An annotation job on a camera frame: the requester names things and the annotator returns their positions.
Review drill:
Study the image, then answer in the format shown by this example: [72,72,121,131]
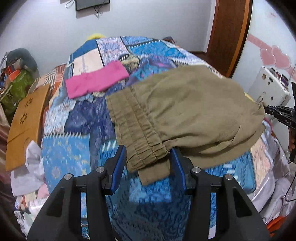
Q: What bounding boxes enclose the olive khaki pants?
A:
[106,65,265,186]

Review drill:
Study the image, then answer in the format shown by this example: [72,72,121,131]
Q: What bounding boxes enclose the white appliance with stickers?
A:
[248,66,291,106]

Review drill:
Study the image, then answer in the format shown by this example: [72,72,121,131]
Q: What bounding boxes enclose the white clothes pile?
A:
[11,141,45,197]

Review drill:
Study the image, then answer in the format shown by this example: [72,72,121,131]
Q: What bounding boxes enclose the blue patchwork bedspread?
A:
[42,36,264,240]

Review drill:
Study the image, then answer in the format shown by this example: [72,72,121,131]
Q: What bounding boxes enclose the orange wooden folding table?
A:
[5,84,50,171]

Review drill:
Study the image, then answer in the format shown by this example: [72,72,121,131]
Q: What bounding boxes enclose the brown wooden door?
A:
[206,0,253,77]

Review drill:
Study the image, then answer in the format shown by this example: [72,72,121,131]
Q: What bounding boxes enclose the folded pink garment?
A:
[65,61,129,99]

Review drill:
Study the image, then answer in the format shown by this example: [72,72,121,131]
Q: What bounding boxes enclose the pile of bags and clothes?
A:
[1,48,38,116]

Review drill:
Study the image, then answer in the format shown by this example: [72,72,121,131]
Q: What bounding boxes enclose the yellow pillow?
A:
[87,33,105,41]

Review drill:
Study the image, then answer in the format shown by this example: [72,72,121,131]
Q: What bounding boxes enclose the wall-mounted black television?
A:
[75,0,110,11]

